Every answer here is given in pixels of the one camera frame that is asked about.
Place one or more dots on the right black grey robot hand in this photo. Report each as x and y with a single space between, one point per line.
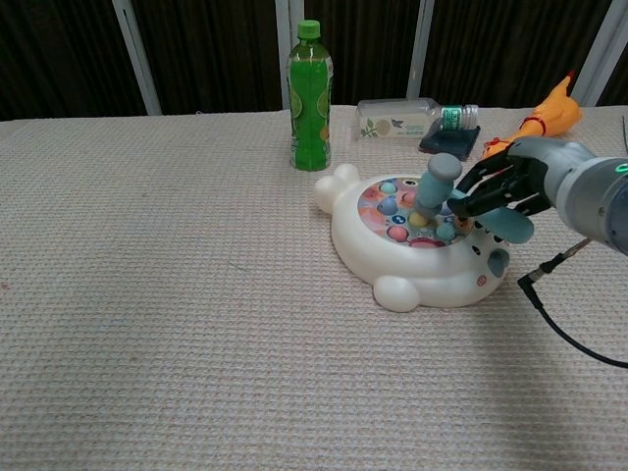
527 169

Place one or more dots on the blue grey toy hammer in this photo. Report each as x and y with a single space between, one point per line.
434 189

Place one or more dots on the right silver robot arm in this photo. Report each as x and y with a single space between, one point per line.
596 201

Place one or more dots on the white seal whack-a-mole toy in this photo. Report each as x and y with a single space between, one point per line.
392 265

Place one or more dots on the orange rubber chicken toy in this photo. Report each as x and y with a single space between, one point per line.
554 115

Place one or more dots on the dark blue square pad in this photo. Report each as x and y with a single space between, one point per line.
449 142

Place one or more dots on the clear empty plastic bottle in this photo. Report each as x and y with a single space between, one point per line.
392 120

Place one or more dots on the green drink bottle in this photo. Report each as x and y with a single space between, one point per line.
310 113

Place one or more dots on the black pleated curtain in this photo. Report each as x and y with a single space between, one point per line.
221 54

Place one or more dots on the beige woven tablecloth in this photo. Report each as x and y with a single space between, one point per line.
172 294

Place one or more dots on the white metal frame post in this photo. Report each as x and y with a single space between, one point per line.
137 54
288 29
419 49
601 54

